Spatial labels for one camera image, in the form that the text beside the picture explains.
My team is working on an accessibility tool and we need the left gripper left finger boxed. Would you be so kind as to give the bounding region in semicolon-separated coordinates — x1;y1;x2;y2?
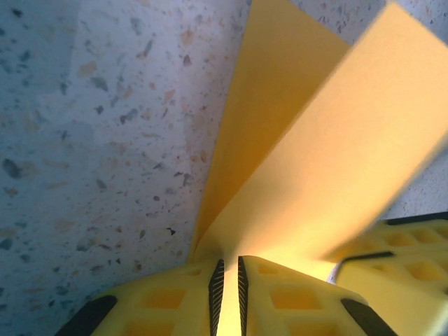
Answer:
55;258;225;336

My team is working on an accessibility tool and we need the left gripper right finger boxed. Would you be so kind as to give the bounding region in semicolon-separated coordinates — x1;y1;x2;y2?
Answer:
237;254;397;336

